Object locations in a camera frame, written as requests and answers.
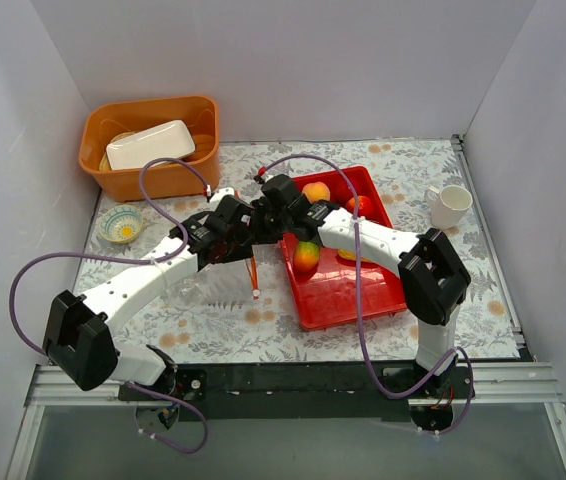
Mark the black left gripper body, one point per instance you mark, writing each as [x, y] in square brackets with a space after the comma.
[242, 240]

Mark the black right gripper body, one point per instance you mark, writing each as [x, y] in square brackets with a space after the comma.
[267, 220]

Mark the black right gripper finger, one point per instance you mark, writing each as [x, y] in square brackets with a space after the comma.
[264, 229]
[282, 227]

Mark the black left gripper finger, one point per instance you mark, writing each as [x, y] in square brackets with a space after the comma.
[219, 253]
[240, 246]

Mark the clear zip bag orange zipper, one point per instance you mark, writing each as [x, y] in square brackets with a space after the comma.
[216, 284]

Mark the red plastic tray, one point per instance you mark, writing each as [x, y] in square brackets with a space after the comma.
[325, 297]

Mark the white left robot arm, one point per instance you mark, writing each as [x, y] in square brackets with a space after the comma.
[81, 328]

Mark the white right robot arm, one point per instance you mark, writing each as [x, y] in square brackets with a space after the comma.
[434, 279]

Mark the peach fruit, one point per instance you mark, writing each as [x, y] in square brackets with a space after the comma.
[316, 191]

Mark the green orange mango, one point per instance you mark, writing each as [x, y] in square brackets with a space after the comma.
[306, 257]

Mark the orange red tomato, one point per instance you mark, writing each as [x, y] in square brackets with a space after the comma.
[367, 208]

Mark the patterned small bowl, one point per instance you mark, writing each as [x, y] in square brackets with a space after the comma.
[121, 224]

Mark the white rectangular dish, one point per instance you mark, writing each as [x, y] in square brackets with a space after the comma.
[171, 139]

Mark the yellow plate in tub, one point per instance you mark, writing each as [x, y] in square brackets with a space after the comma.
[104, 164]

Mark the white mug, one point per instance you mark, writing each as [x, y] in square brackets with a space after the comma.
[448, 205]

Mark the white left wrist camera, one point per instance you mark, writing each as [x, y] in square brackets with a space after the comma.
[222, 192]

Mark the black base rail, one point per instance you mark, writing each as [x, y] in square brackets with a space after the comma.
[302, 390]

